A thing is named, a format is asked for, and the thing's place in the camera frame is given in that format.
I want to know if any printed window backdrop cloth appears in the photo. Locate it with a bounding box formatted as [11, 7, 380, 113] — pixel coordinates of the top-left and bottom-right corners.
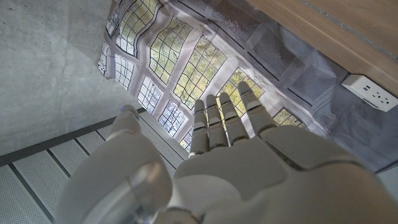
[98, 0, 398, 175]

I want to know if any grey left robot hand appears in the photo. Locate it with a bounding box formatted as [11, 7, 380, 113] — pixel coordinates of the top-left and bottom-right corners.
[55, 81, 398, 224]

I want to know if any white power strip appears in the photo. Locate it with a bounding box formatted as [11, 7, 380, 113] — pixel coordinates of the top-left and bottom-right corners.
[341, 73, 398, 113]

